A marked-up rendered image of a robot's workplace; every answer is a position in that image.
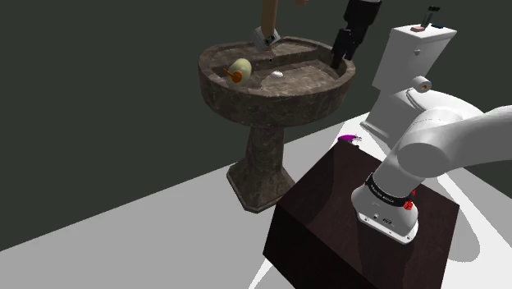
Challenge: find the white toilet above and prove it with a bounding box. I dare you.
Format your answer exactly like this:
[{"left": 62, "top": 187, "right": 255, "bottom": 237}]
[{"left": 359, "top": 25, "right": 486, "bottom": 150}]

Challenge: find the toilet paper roll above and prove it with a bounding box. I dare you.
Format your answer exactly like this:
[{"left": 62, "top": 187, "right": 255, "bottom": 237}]
[{"left": 412, "top": 75, "right": 433, "bottom": 94}]

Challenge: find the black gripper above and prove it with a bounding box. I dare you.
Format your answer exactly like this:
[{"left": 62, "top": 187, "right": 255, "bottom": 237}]
[{"left": 330, "top": 0, "right": 382, "bottom": 70}]

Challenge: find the dark robot stand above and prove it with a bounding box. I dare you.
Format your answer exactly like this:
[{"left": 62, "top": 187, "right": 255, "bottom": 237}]
[{"left": 263, "top": 140, "right": 460, "bottom": 289}]

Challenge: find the brown marble pedestal sink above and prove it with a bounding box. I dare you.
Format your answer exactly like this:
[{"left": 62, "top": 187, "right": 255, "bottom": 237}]
[{"left": 198, "top": 35, "right": 357, "bottom": 214}]

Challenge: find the green soap bottle orange pump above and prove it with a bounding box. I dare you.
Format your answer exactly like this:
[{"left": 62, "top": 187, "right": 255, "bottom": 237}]
[{"left": 222, "top": 57, "right": 254, "bottom": 86}]

